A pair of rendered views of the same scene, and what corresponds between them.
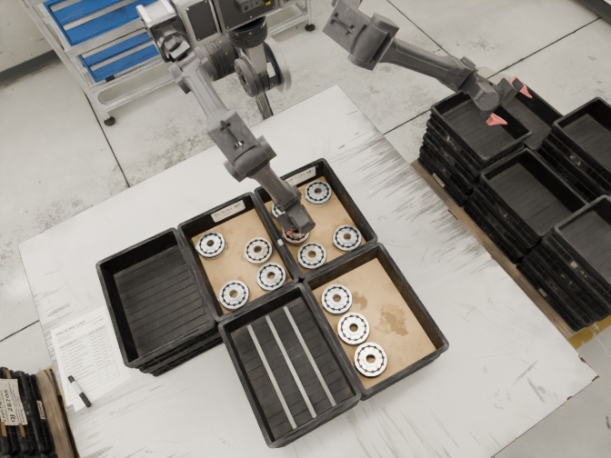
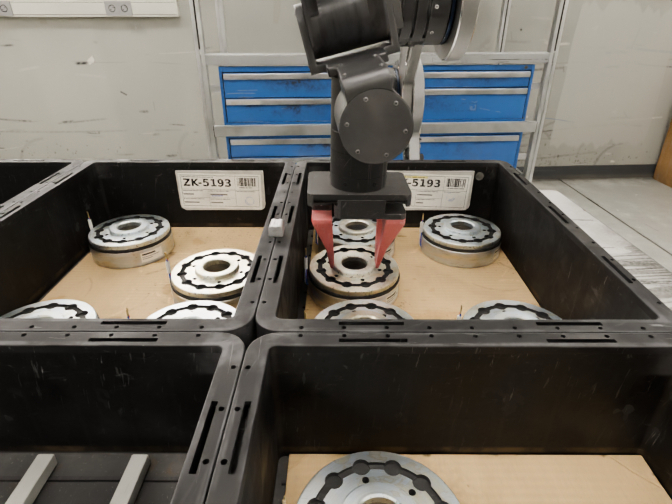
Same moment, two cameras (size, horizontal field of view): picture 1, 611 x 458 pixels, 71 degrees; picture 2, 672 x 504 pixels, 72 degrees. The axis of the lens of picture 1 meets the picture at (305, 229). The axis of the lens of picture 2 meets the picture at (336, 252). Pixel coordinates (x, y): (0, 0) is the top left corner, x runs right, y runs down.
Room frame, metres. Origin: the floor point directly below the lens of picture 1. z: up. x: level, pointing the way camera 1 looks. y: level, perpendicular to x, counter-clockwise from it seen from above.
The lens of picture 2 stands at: (0.27, -0.10, 1.12)
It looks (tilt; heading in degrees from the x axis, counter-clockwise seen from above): 28 degrees down; 19
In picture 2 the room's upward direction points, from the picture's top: straight up
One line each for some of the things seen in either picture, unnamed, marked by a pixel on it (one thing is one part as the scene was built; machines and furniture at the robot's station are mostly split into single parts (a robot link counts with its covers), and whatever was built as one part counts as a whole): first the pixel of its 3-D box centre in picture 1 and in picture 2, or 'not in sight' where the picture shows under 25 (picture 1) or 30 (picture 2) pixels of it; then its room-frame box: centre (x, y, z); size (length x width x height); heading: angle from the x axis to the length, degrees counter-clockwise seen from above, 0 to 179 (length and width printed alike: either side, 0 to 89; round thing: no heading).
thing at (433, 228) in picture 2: (317, 192); (461, 230); (0.85, -0.07, 0.86); 0.10 x 0.10 x 0.01
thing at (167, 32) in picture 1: (175, 44); not in sight; (1.03, 0.27, 1.45); 0.09 x 0.08 x 0.12; 113
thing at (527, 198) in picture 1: (519, 207); not in sight; (0.92, -1.08, 0.31); 0.40 x 0.30 x 0.34; 23
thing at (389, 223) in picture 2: not in sight; (366, 228); (0.71, 0.02, 0.91); 0.07 x 0.07 x 0.09; 21
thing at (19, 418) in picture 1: (9, 400); not in sight; (0.36, 1.35, 0.41); 0.31 x 0.02 x 0.16; 23
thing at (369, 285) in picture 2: (295, 230); (354, 268); (0.71, 0.03, 0.86); 0.10 x 0.10 x 0.01
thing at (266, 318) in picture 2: (313, 214); (423, 224); (0.72, -0.04, 0.92); 0.40 x 0.30 x 0.02; 19
